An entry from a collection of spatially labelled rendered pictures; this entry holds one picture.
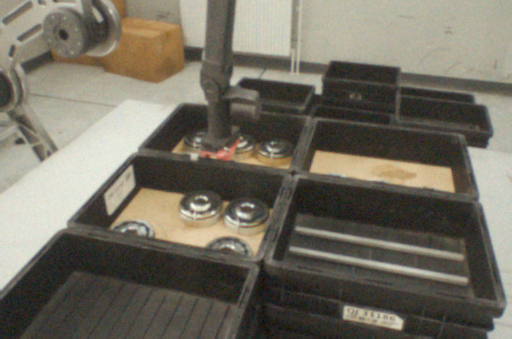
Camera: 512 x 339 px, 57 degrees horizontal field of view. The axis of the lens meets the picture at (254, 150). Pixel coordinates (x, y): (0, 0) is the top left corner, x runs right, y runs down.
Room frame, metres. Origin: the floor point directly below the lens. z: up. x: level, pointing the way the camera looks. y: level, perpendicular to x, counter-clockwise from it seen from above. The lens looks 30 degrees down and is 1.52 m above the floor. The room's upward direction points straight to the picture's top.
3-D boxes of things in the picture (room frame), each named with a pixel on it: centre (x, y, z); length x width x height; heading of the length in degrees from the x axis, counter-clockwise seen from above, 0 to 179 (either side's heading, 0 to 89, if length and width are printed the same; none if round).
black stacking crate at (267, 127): (1.09, 0.07, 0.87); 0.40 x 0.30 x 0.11; 75
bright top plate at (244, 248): (0.71, 0.05, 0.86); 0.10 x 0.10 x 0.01
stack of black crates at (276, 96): (2.15, -0.08, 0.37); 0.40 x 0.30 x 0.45; 72
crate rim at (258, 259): (0.80, 0.14, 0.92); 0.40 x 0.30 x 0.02; 75
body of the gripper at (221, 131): (1.02, 0.08, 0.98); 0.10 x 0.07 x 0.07; 158
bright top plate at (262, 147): (1.13, -0.06, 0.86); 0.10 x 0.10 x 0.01
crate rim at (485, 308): (0.70, -0.24, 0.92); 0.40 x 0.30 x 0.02; 75
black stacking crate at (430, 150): (0.99, -0.32, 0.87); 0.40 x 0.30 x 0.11; 75
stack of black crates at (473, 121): (1.91, -0.85, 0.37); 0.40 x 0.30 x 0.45; 72
